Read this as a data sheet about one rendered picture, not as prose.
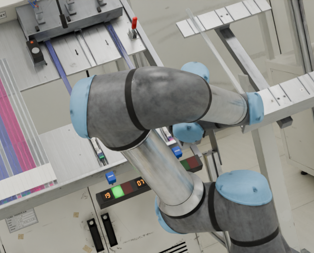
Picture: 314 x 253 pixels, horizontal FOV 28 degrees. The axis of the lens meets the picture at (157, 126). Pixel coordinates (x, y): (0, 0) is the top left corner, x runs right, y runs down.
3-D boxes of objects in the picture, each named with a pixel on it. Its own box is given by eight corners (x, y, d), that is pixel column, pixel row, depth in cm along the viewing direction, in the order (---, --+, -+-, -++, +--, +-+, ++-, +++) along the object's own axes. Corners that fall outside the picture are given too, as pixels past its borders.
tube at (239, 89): (261, 120, 194) (261, 118, 193) (257, 121, 194) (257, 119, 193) (188, 10, 219) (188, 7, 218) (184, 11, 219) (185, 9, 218)
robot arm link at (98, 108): (228, 240, 148) (126, 106, 108) (170, 243, 154) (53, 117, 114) (232, 195, 154) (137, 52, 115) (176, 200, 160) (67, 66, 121)
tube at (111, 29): (174, 142, 195) (174, 140, 194) (170, 143, 195) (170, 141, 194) (111, 26, 219) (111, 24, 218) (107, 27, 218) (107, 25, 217)
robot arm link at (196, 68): (177, 84, 152) (180, 56, 157) (173, 108, 162) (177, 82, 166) (209, 88, 152) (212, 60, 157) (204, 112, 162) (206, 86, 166)
